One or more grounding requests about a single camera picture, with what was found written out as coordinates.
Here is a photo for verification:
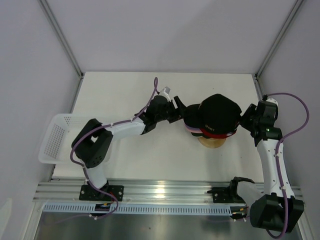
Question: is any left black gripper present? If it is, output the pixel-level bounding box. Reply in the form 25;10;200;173
155;96;193;124

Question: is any lavender baseball cap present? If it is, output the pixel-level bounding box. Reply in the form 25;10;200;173
185;125;203;134

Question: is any dark green baseball cap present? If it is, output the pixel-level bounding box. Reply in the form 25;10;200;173
191;132;205;138

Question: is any black baseball cap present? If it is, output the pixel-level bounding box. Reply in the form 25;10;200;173
183;93;242;126

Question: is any red baseball cap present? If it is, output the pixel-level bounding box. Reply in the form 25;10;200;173
190;118;240;139

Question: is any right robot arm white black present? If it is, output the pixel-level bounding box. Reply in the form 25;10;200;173
227;98;304;234

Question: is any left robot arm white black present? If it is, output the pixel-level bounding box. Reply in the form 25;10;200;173
70;95;187;201

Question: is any wooden hat stand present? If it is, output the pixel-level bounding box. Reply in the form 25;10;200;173
198;137;226;149

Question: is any white plastic basket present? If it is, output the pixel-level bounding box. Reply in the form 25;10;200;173
38;114;113;167

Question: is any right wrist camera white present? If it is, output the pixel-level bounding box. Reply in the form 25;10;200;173
262;95;278;106

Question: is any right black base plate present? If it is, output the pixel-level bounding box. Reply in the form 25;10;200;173
206;186;236;204

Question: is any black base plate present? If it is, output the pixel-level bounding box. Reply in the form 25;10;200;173
206;186;236;204
79;185;125;202

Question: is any right aluminium frame post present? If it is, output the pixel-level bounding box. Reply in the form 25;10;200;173
254;0;306;81

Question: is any aluminium frame post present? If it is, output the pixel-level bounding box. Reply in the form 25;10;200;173
254;0;306;81
37;0;84;79

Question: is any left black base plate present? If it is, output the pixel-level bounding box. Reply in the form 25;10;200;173
79;185;125;202

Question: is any aluminium mounting rail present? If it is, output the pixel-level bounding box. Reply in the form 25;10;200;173
32;178;230;206

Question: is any left aluminium frame post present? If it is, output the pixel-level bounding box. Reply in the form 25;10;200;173
37;0;84;79

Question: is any white slotted cable duct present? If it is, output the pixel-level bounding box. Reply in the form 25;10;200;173
43;203;232;216

